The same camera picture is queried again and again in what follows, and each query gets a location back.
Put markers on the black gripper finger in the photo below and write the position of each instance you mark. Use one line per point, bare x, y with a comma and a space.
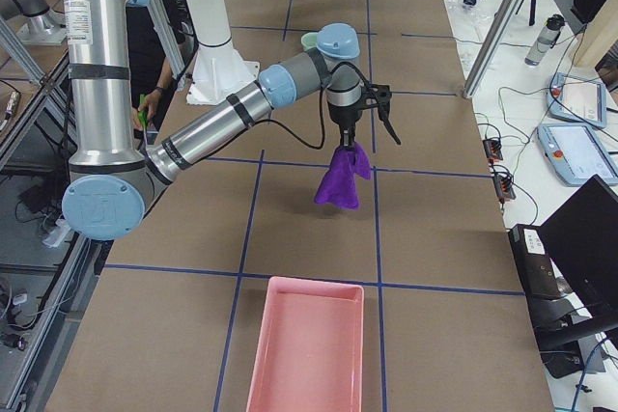
347, 137

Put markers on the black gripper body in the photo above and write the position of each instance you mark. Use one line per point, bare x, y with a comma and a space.
344, 116

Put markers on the purple cloth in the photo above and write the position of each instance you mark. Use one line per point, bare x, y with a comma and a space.
338, 184

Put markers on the mint green bowl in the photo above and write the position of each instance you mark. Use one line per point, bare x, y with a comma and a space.
309, 40

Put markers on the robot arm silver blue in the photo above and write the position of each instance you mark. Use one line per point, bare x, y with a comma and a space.
119, 76

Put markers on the black desktop box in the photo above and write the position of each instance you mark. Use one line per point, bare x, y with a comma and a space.
545, 291

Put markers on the person in black shirt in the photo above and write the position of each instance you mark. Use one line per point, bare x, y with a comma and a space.
150, 72

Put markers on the teach pendant tablet far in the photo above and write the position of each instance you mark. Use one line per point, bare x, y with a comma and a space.
575, 99

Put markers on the teach pendant tablet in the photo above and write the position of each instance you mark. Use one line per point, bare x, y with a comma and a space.
575, 99
576, 153

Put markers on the pink plastic bin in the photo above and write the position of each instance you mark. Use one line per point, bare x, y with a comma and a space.
310, 348

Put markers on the clear water bottle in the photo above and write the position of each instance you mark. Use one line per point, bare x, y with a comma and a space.
546, 40

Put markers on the teach pendant tablet near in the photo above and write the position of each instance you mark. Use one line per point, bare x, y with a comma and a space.
576, 153

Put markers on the black computer monitor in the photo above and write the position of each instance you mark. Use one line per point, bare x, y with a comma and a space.
581, 239

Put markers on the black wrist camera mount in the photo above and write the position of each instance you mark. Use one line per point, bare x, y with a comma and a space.
378, 97

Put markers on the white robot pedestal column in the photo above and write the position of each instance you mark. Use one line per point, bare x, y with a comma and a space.
219, 69

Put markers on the green handled scissors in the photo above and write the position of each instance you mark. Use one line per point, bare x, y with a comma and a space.
143, 120

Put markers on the aluminium frame post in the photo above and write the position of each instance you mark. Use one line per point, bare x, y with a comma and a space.
481, 64

